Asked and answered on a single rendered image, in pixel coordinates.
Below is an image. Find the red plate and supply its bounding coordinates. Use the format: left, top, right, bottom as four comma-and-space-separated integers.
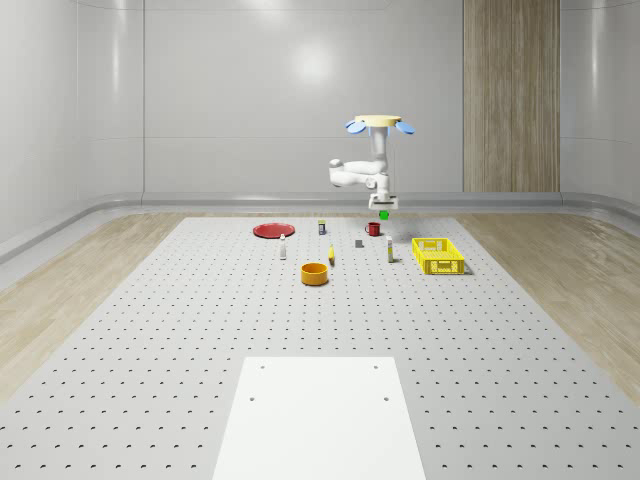
252, 222, 297, 240

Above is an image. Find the white board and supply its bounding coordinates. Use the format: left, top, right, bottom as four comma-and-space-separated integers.
211, 356, 428, 480

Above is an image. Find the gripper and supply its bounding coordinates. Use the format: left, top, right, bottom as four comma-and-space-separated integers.
368, 193, 401, 213

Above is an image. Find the yellow bowl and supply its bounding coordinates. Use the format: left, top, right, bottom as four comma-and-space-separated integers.
300, 262, 330, 288

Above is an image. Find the yellow basket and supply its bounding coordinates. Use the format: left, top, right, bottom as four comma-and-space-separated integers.
411, 237, 466, 276

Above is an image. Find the drone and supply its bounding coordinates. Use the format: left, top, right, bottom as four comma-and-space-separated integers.
343, 114, 416, 136

